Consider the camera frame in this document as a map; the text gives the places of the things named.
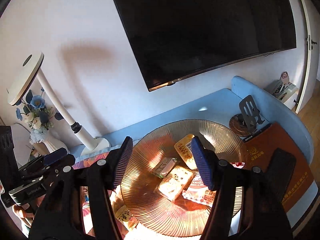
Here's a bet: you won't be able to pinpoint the floral table cloth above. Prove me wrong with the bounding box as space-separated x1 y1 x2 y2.
73 148 141 240

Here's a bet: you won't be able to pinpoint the pink red snack packet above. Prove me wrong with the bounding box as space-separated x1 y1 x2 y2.
182 172 216 207

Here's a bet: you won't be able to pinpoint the white desk lamp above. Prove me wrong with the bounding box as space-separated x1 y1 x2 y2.
7 52 110 155

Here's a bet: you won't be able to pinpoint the yellow black text snack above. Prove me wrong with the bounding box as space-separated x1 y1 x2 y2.
110 186 138 231

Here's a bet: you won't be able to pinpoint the orange brown book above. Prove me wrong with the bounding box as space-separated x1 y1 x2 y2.
245 122 314 212

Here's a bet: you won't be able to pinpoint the white vase with flowers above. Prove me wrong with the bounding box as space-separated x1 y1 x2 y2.
15 88 69 153

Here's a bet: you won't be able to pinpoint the black smartphone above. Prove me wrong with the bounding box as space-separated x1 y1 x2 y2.
266 148 296 202

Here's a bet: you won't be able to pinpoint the yellow cake snack packet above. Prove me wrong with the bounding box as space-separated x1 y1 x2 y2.
174 134 197 170

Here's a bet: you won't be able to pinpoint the cream biscuit packet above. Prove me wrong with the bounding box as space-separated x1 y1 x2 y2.
154 165 195 202

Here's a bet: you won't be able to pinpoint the ribbed amber glass bowl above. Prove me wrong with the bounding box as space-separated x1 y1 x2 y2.
121 119 247 238

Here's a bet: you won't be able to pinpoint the round wooden coaster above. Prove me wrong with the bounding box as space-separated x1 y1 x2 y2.
229 114 251 137

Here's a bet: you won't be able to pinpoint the small green white packet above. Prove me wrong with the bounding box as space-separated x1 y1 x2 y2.
152 157 177 178

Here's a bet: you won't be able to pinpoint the black metal phone stand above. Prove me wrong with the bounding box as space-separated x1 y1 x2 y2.
239 95 264 134

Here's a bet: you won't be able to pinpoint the items on far shelf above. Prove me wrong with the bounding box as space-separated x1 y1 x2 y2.
264 72 299 106

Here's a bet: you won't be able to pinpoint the white door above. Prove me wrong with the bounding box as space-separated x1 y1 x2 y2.
292 0 320 114

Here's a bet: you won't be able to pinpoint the black wall television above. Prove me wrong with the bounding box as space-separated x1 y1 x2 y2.
113 0 296 91

